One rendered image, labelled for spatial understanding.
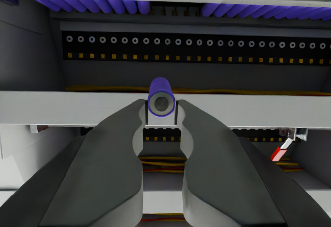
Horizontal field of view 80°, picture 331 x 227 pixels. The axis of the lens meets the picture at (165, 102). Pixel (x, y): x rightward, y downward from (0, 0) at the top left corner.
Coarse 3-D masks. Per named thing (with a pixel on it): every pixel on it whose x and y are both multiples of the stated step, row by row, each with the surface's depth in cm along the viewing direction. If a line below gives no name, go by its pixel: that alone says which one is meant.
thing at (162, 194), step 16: (160, 160) 53; (144, 176) 48; (160, 176) 48; (176, 176) 48; (304, 176) 50; (144, 192) 36; (160, 192) 36; (176, 192) 37; (320, 192) 38; (144, 208) 37; (160, 208) 37; (176, 208) 37
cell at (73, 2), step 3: (66, 0) 27; (69, 0) 27; (72, 0) 28; (75, 0) 28; (78, 0) 29; (69, 3) 28; (72, 3) 28; (75, 3) 29; (78, 3) 29; (81, 3) 30; (72, 6) 30; (75, 6) 30; (78, 6) 30; (81, 6) 30; (84, 6) 31; (78, 9) 31; (81, 9) 31; (84, 9) 32; (81, 12) 32
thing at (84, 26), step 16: (0, 0) 25; (16, 0) 27; (32, 0) 33; (0, 16) 26; (16, 16) 29; (32, 16) 33; (144, 32) 38; (160, 32) 37; (176, 32) 38; (192, 32) 38; (208, 32) 38; (224, 32) 38; (240, 32) 38; (256, 32) 38; (272, 32) 38; (288, 32) 38; (304, 32) 38; (320, 32) 39
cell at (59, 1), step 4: (52, 0) 27; (56, 0) 27; (60, 0) 28; (64, 0) 29; (56, 4) 29; (60, 4) 29; (64, 4) 29; (68, 4) 30; (64, 8) 31; (68, 8) 31; (72, 8) 32
